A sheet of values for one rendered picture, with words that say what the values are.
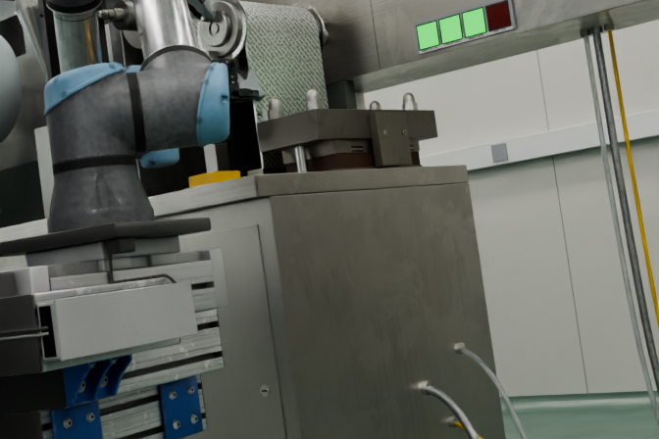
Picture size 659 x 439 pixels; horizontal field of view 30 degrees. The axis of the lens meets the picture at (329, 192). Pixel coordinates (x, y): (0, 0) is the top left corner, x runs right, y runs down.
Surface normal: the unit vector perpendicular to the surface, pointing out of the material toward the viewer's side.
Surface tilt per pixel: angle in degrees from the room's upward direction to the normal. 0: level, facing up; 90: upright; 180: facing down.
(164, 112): 102
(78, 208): 72
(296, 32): 90
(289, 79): 90
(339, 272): 90
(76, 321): 90
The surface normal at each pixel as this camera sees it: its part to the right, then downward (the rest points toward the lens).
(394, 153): 0.75, -0.15
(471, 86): -0.65, 0.04
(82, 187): -0.19, -0.33
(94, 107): 0.19, -0.09
